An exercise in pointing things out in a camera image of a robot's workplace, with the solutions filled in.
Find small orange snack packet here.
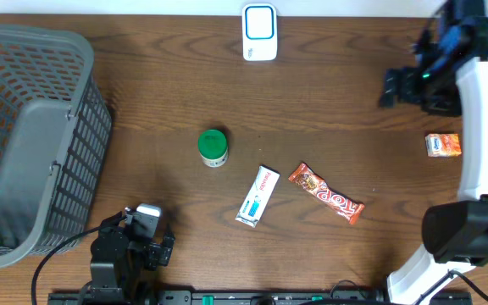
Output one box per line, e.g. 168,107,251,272
425,134,462,158

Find green lid white jar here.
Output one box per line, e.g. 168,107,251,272
197,129,229,168

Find white Panadol medicine box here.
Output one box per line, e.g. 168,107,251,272
235,166,280,228

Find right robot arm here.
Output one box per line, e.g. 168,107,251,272
380,0,488,304

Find white barcode scanner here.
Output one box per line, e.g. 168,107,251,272
241,3,278,62

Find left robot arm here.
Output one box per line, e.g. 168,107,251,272
83,212,175,304

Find red Top chocolate bar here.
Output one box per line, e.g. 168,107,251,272
288,163,365,225

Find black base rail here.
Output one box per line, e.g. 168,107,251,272
47,288,473,305

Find grey plastic mesh basket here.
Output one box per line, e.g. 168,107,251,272
0,25,112,268

